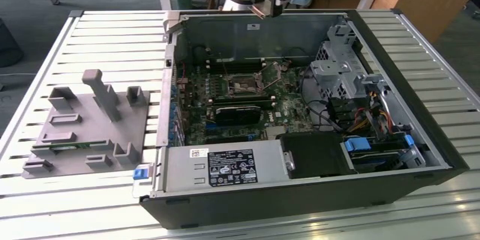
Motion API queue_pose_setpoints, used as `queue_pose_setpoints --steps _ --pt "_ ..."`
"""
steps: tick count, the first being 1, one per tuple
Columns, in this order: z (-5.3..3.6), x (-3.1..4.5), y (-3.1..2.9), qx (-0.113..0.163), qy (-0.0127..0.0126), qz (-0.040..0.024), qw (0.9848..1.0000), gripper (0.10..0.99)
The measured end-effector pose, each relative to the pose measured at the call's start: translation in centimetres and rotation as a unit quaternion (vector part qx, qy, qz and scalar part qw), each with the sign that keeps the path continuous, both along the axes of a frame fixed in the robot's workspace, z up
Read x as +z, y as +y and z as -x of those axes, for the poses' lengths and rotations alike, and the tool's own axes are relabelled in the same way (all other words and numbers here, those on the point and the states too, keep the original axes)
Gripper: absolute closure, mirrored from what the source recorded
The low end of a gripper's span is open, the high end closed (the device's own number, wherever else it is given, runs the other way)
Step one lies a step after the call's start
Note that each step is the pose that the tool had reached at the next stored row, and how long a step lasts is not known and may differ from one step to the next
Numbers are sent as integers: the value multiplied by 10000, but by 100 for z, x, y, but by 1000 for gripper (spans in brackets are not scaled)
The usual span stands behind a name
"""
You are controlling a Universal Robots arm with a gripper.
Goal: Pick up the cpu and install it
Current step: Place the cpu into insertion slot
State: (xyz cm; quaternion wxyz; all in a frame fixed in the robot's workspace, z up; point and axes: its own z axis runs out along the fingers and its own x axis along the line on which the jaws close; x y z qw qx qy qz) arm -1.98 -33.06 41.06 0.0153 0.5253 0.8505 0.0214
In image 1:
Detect black RAM slot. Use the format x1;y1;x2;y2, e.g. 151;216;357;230
212;96;272;103
213;65;263;74
212;101;273;108
216;59;263;66

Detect silver power supply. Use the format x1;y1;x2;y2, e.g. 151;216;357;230
149;140;297;198

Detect green motherboard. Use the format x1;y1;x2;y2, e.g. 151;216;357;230
171;58;320;147

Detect grey plastic parts rack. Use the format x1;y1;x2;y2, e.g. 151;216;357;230
21;68;151;180

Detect silver green CPU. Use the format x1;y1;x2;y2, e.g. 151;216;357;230
249;0;273;19

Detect small black graphics card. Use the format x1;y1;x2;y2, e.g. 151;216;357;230
212;105;261;127

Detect blue disk carrier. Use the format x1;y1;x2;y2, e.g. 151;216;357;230
343;134;416;155

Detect CPU socket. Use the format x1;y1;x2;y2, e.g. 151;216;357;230
223;73;265;97

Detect silver chipset heatsink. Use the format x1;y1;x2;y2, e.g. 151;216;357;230
265;126;289;141

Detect black looped wire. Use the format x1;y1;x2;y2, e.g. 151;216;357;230
305;101;344;131

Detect blue case latch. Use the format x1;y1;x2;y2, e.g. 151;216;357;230
133;164;157;180

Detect yellow wire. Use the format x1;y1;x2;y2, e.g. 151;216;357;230
347;112;387;134

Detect red wire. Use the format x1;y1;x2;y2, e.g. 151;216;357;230
384;109;395;133

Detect black open PC case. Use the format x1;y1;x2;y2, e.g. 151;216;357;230
137;8;472;231

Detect silver metal drive cage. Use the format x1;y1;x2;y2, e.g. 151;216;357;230
309;25;391;100

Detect green RAM stick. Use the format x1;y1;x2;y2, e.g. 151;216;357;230
51;142;93;151

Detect black case fan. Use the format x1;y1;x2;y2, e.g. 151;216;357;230
189;44;213;68

